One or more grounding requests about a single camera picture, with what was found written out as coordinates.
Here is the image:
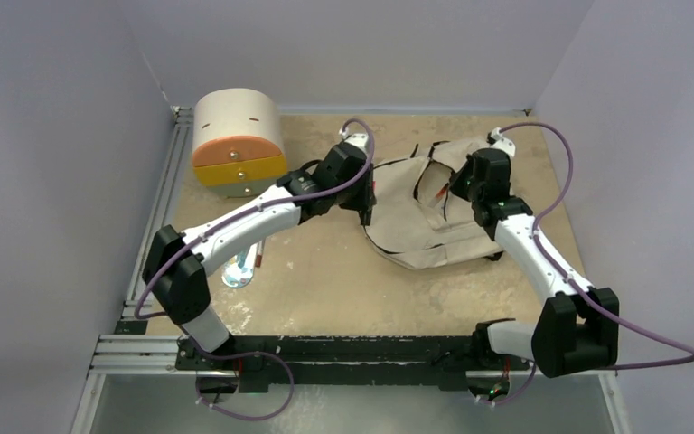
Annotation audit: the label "beige canvas student backpack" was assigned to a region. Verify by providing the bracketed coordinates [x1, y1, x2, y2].
[364, 137, 502, 270]

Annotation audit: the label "dark red marker pen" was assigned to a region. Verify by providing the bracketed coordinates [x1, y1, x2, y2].
[255, 239, 266, 268]

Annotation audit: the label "purple grey marker pen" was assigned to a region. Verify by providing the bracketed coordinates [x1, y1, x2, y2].
[441, 193, 450, 221]

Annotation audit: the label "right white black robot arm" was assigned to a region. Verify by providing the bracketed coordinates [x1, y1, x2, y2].
[450, 147, 619, 378]

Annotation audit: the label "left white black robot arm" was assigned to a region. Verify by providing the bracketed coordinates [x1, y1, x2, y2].
[142, 134, 375, 370]

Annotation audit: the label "blister pack with blue scissors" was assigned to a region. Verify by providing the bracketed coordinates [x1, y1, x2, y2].
[221, 250, 256, 288]

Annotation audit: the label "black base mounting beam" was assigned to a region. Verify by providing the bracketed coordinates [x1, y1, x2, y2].
[175, 335, 528, 393]

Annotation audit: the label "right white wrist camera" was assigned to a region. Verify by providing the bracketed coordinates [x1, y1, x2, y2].
[486, 128, 516, 158]

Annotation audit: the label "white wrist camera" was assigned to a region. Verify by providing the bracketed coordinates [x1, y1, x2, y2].
[339, 127, 369, 155]
[486, 128, 516, 158]

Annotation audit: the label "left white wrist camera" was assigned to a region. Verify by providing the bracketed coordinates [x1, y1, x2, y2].
[339, 127, 369, 155]

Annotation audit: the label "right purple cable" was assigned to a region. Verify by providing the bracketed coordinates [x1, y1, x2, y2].
[477, 122, 694, 409]

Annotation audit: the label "aluminium frame rails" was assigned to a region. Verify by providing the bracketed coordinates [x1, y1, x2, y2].
[71, 106, 633, 434]

